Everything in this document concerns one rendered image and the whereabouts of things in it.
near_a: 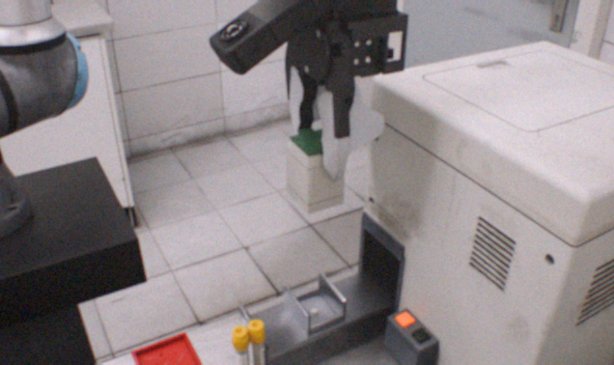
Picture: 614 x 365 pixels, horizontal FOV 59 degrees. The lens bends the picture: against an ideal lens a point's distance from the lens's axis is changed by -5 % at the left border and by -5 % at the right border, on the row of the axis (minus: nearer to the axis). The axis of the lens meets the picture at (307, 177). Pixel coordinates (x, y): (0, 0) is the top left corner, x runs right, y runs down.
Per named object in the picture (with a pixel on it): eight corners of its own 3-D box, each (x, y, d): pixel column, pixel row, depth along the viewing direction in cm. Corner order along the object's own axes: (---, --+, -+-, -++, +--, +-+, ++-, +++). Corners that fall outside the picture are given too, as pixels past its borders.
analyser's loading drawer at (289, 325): (383, 273, 74) (387, 242, 71) (415, 304, 69) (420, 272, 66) (240, 330, 65) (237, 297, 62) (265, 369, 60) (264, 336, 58)
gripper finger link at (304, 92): (348, 145, 59) (362, 69, 53) (297, 157, 57) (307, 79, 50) (333, 127, 61) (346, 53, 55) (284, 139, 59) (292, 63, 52)
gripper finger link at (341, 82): (360, 139, 48) (351, 35, 45) (345, 143, 47) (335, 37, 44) (332, 128, 52) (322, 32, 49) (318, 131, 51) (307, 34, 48)
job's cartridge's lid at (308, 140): (320, 128, 56) (320, 124, 56) (346, 149, 52) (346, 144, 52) (286, 137, 54) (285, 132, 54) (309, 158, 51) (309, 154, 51)
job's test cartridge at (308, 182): (320, 182, 59) (321, 127, 56) (344, 204, 56) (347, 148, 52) (286, 191, 58) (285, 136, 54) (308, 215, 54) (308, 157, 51)
